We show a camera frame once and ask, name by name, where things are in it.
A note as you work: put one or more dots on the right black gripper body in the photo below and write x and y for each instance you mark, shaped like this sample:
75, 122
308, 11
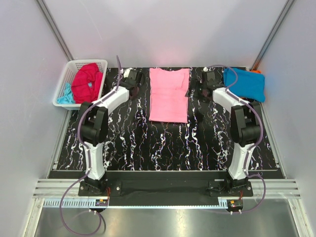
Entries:
198, 93

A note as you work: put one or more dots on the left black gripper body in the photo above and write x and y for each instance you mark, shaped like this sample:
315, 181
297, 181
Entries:
138, 87

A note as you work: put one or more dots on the pink t-shirt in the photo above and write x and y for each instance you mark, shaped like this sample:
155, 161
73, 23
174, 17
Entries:
168, 101

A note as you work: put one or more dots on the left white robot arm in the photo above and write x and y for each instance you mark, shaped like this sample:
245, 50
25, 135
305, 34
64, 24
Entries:
93, 126

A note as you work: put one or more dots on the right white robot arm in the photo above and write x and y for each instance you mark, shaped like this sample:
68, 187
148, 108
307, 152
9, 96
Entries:
246, 127

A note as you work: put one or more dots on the red t-shirt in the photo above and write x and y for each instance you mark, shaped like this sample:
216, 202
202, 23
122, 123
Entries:
86, 84

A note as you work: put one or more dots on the folded blue t-shirt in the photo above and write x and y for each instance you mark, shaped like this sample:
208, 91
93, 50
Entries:
234, 82

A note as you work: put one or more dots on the folded orange t-shirt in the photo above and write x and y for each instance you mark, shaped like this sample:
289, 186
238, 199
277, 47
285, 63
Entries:
258, 71

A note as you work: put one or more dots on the white plastic laundry basket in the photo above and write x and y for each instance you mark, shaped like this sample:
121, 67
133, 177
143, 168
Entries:
68, 74

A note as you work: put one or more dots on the light blue garment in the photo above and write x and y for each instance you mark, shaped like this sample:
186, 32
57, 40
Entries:
67, 97

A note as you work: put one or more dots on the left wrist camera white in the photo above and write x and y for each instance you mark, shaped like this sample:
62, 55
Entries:
125, 72

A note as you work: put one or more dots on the right aluminium corner post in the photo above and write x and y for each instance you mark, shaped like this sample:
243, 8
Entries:
273, 32

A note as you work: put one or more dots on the aluminium corner post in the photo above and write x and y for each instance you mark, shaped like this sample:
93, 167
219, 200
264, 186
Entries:
273, 32
54, 28

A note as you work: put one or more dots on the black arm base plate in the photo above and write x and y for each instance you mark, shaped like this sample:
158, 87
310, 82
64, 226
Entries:
165, 188

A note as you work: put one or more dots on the left aluminium corner post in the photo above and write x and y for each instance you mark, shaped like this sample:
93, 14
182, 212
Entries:
54, 28

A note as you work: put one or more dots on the aluminium frame rail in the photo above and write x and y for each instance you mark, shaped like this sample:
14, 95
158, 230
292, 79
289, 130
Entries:
61, 192

